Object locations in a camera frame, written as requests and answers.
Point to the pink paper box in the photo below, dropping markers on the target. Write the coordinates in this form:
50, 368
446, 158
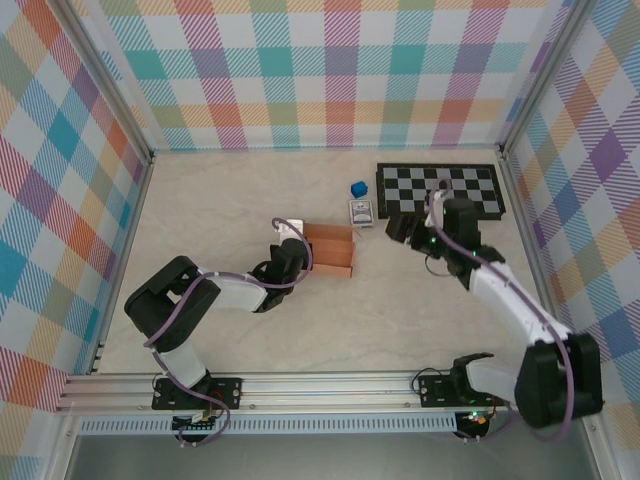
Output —
332, 250

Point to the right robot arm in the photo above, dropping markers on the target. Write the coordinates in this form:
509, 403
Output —
555, 380

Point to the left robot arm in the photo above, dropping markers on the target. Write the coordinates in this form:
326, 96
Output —
170, 300

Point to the blue playing cards pack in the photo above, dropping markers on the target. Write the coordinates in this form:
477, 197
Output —
361, 214

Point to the black grey chessboard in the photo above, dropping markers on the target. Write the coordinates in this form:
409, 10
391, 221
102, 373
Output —
400, 180

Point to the blue toy brick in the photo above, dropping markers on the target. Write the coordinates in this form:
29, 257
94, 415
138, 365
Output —
359, 190

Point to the aluminium frame side rail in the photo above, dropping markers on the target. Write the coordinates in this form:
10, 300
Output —
136, 210
521, 210

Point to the wide aluminium mounting rail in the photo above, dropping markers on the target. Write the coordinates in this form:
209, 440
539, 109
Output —
325, 390

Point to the thin aluminium wall rail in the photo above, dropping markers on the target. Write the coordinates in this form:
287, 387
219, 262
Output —
225, 149

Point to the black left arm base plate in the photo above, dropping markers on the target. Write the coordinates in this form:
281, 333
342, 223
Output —
227, 392

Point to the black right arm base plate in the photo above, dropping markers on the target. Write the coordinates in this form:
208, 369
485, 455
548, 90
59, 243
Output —
435, 392

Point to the aluminium frame post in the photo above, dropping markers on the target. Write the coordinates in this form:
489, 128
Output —
105, 75
544, 75

